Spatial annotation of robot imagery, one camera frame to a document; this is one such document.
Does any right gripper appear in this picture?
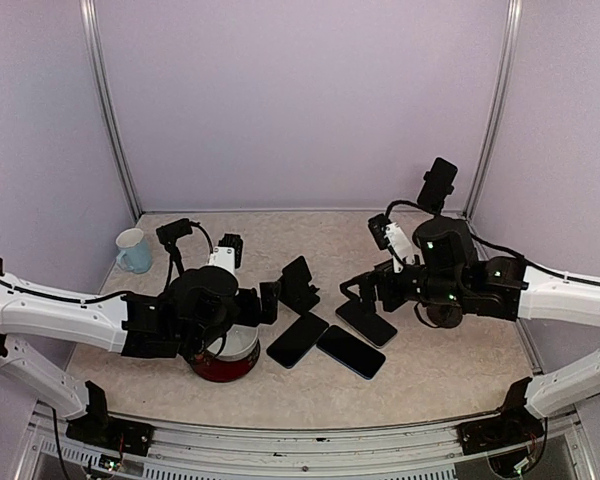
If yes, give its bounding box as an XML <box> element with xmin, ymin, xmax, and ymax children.
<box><xmin>340</xmin><ymin>257</ymin><xmax>467</xmax><ymax>317</ymax></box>

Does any silver-edged black smartphone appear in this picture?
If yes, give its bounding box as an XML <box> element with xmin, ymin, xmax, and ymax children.
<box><xmin>335</xmin><ymin>300</ymin><xmax>397</xmax><ymax>348</ymax></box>

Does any black pole phone stand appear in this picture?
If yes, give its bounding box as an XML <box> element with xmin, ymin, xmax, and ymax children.
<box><xmin>156</xmin><ymin>218</ymin><xmax>193</xmax><ymax>291</ymax></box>
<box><xmin>418</xmin><ymin>171</ymin><xmax>454</xmax><ymax>215</ymax></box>

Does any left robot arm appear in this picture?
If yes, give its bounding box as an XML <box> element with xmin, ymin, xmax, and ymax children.
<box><xmin>0</xmin><ymin>248</ymin><xmax>280</xmax><ymax>445</ymax></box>

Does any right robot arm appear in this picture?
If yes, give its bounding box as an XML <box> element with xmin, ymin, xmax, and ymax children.
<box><xmin>340</xmin><ymin>214</ymin><xmax>600</xmax><ymax>329</ymax></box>

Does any black folding phone stand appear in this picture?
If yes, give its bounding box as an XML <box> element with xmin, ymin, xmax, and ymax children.
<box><xmin>276</xmin><ymin>255</ymin><xmax>320</xmax><ymax>315</ymax></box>

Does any white ceramic bowl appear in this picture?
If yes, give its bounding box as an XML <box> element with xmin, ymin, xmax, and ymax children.
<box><xmin>208</xmin><ymin>325</ymin><xmax>258</xmax><ymax>362</ymax></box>

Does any blue-edged black smartphone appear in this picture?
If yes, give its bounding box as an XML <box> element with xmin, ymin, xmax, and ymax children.
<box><xmin>317</xmin><ymin>325</ymin><xmax>386</xmax><ymax>380</ymax></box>

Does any red floral plate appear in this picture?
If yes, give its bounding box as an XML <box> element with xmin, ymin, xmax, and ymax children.
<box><xmin>189</xmin><ymin>342</ymin><xmax>261</xmax><ymax>383</ymax></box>

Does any light blue mug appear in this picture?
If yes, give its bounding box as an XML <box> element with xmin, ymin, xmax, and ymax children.
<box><xmin>115</xmin><ymin>228</ymin><xmax>152</xmax><ymax>274</ymax></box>

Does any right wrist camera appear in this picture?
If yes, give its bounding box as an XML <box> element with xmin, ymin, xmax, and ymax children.
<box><xmin>368</xmin><ymin>213</ymin><xmax>390</xmax><ymax>250</ymax></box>

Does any round-base plate phone stand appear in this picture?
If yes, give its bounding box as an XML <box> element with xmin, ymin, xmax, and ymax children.
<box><xmin>425</xmin><ymin>304</ymin><xmax>463</xmax><ymax>329</ymax></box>

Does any right camera cable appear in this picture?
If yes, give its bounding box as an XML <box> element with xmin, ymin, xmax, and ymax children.
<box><xmin>385</xmin><ymin>198</ymin><xmax>434</xmax><ymax>221</ymax></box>

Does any camera cable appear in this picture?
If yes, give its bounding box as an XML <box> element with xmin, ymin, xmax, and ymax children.
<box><xmin>385</xmin><ymin>198</ymin><xmax>434</xmax><ymax>221</ymax></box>
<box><xmin>189</xmin><ymin>222</ymin><xmax>216</xmax><ymax>266</ymax></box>

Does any left camera cable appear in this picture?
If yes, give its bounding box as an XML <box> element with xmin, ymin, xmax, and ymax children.
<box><xmin>189</xmin><ymin>222</ymin><xmax>216</xmax><ymax>266</ymax></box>

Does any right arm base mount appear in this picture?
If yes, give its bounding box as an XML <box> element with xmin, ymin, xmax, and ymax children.
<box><xmin>456</xmin><ymin>377</ymin><xmax>547</xmax><ymax>455</ymax></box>

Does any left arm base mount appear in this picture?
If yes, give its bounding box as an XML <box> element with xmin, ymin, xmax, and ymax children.
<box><xmin>66</xmin><ymin>381</ymin><xmax>154</xmax><ymax>457</ymax></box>

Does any right aluminium frame post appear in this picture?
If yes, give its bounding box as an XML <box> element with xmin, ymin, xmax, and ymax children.
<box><xmin>463</xmin><ymin>0</ymin><xmax>523</xmax><ymax>221</ymax></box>

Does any aluminium frame post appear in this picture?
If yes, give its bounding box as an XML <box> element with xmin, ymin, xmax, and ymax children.
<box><xmin>463</xmin><ymin>0</ymin><xmax>523</xmax><ymax>221</ymax></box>
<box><xmin>79</xmin><ymin>0</ymin><xmax>143</xmax><ymax>222</ymax></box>

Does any left aluminium frame post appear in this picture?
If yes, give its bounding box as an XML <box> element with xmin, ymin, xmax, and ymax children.
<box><xmin>79</xmin><ymin>0</ymin><xmax>143</xmax><ymax>222</ymax></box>

